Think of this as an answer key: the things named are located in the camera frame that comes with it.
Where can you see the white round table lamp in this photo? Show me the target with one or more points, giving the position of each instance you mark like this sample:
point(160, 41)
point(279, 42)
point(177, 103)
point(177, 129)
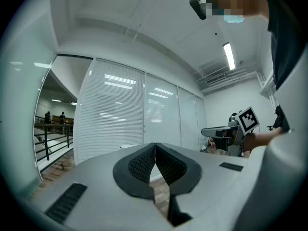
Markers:
point(284, 177)

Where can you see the black head-worn camera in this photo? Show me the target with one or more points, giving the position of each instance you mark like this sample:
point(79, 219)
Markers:
point(198, 6)

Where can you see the round wooden table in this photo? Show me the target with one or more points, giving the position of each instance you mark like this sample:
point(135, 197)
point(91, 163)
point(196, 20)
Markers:
point(134, 109)

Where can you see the long ceiling light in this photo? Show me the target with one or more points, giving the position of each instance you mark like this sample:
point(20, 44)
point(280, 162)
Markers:
point(229, 56)

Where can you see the light blue face mask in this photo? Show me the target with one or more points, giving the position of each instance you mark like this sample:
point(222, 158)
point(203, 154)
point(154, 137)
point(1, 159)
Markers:
point(234, 18)

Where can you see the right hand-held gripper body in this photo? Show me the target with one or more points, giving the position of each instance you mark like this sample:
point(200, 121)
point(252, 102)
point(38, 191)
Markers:
point(247, 120)

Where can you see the person's dark clothing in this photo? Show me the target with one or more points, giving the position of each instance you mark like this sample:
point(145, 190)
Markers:
point(286, 44)

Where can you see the white ceiling pipes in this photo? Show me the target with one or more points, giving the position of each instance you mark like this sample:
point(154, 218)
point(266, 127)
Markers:
point(231, 77)

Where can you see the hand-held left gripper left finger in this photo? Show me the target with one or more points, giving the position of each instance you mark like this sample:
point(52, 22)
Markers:
point(96, 189)

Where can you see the frosted glass partition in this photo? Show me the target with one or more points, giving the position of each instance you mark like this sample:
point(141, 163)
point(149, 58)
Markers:
point(21, 100)

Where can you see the black metal railing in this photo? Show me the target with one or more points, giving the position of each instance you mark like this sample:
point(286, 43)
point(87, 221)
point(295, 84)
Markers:
point(55, 138)

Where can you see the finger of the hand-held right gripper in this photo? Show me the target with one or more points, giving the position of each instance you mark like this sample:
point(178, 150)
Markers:
point(213, 130)

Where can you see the ceiling air vent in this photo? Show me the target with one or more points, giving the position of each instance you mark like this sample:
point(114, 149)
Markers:
point(215, 79)

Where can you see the person's right forearm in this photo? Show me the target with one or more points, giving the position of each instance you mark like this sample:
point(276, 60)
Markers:
point(262, 138)

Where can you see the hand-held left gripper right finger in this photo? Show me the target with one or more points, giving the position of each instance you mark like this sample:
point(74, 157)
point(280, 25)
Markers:
point(211, 177)

